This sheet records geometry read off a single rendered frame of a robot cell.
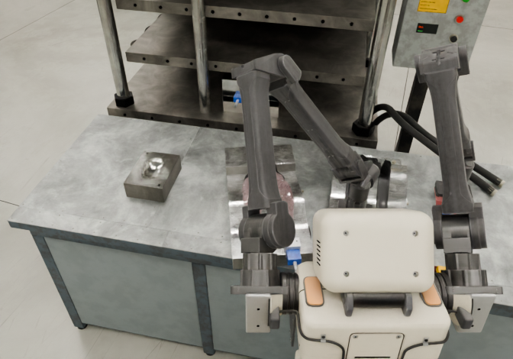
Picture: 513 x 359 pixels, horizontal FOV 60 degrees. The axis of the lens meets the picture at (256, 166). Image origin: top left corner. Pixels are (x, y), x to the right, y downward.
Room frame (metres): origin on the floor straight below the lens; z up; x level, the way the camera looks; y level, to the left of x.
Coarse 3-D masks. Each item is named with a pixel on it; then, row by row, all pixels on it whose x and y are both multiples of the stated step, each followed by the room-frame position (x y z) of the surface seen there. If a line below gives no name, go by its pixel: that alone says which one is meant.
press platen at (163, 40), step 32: (160, 32) 2.15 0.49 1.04; (192, 32) 2.16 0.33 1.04; (224, 32) 2.16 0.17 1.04; (256, 32) 2.17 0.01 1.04; (288, 32) 2.17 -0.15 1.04; (320, 32) 2.18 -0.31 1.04; (352, 32) 2.18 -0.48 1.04; (160, 64) 1.90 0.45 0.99; (192, 64) 1.88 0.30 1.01; (224, 64) 1.84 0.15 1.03; (320, 64) 1.83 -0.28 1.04; (352, 64) 1.83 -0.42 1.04
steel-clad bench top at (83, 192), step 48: (96, 144) 1.53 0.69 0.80; (144, 144) 1.54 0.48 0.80; (192, 144) 1.54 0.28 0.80; (240, 144) 1.55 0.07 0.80; (48, 192) 1.23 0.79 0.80; (96, 192) 1.23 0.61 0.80; (192, 192) 1.24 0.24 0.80; (432, 192) 1.26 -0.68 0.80; (480, 192) 1.26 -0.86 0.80; (144, 240) 1.00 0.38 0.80; (192, 240) 1.01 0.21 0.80
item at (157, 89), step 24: (144, 72) 2.21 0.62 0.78; (168, 72) 2.22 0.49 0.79; (192, 72) 2.22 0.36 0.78; (216, 72) 2.22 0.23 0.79; (144, 96) 1.96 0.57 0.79; (168, 96) 1.96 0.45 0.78; (192, 96) 1.96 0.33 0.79; (216, 96) 1.97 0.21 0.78; (312, 96) 1.98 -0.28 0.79; (336, 96) 1.98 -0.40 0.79; (360, 96) 1.98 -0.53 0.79; (168, 120) 1.79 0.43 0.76; (192, 120) 1.77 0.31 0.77; (216, 120) 1.75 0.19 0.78; (240, 120) 1.76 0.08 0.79; (288, 120) 1.76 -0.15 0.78; (336, 120) 1.77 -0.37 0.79; (360, 144) 1.62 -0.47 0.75
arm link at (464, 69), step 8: (464, 48) 0.91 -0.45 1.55; (416, 56) 0.94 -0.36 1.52; (464, 56) 0.90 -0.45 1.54; (416, 64) 0.92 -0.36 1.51; (464, 64) 0.90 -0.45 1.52; (416, 72) 0.92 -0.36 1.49; (464, 72) 0.91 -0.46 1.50; (424, 80) 0.93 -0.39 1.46; (464, 128) 0.98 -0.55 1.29; (464, 136) 0.97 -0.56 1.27; (464, 144) 0.98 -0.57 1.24; (464, 152) 1.00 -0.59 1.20
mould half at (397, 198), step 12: (372, 156) 1.40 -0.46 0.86; (396, 168) 1.24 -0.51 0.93; (336, 180) 1.20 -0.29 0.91; (396, 180) 1.19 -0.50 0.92; (336, 192) 1.15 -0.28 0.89; (372, 192) 1.15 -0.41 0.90; (396, 192) 1.14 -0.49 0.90; (336, 204) 1.10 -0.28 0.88; (372, 204) 1.11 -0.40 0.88; (396, 204) 1.10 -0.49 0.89
